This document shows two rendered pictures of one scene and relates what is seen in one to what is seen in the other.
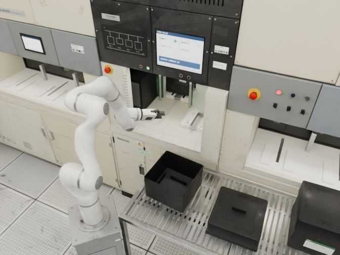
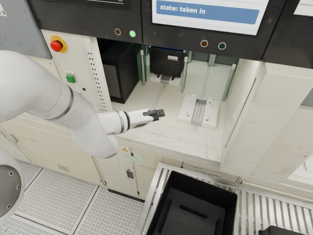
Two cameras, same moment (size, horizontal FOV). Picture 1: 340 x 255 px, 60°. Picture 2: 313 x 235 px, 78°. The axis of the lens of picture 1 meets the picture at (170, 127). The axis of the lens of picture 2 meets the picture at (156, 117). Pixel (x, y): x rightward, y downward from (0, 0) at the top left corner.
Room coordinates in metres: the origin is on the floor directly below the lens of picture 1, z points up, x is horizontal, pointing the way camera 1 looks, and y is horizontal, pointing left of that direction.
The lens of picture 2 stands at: (1.03, 0.14, 1.69)
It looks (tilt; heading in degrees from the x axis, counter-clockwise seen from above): 46 degrees down; 352
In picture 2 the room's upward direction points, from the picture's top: straight up
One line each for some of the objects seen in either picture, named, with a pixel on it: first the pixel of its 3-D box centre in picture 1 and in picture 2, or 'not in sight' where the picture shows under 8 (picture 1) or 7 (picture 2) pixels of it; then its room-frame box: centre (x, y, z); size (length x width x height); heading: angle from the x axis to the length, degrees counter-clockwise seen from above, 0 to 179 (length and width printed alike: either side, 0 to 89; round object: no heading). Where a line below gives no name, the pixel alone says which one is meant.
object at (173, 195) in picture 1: (174, 180); (191, 221); (1.24, -0.03, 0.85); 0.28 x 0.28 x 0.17; 60
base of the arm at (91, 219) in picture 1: (90, 208); not in sight; (1.02, 0.46, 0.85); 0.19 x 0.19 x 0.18
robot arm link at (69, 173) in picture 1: (78, 182); not in sight; (1.03, 0.49, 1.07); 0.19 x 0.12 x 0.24; 69
